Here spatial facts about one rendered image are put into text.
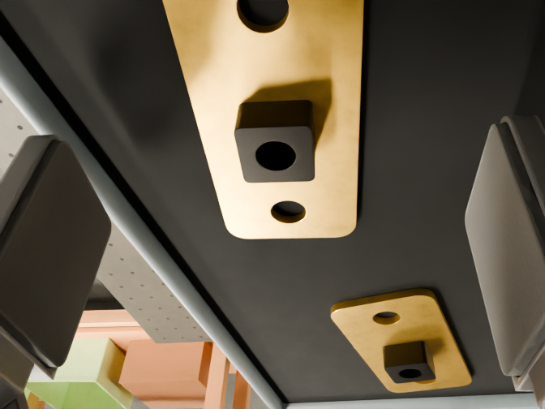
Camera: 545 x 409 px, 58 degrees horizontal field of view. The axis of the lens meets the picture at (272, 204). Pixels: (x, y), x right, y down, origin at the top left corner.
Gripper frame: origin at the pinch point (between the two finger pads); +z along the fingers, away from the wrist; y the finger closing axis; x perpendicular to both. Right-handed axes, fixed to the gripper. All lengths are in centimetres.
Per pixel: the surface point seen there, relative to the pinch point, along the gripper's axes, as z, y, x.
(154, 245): 2.4, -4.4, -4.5
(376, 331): 2.4, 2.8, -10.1
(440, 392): 2.7, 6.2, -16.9
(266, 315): 2.7, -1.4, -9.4
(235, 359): 2.1, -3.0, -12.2
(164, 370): 78, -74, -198
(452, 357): 2.4, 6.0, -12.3
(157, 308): 49, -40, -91
